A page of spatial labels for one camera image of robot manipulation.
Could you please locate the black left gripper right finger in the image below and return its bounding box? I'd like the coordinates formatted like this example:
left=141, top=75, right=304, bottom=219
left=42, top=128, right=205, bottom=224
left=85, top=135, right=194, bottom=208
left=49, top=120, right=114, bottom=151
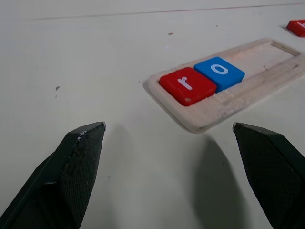
left=232, top=122, right=305, bottom=229

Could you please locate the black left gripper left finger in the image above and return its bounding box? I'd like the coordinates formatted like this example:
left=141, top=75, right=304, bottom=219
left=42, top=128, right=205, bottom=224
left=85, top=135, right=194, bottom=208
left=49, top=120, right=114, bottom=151
left=0, top=122, right=107, bottom=229

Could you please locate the blue letter o tile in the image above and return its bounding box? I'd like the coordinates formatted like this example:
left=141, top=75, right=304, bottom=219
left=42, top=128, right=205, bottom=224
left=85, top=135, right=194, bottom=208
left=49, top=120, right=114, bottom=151
left=193, top=56, right=245, bottom=94

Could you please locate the red letter r tile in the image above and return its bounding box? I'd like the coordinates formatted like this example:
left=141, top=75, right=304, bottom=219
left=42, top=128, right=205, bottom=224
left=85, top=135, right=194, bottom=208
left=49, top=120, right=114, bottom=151
left=159, top=67, right=217, bottom=107

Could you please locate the light wooden letter tray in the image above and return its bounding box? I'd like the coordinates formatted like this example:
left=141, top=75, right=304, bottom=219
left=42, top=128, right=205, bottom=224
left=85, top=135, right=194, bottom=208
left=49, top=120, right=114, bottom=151
left=147, top=38, right=305, bottom=134

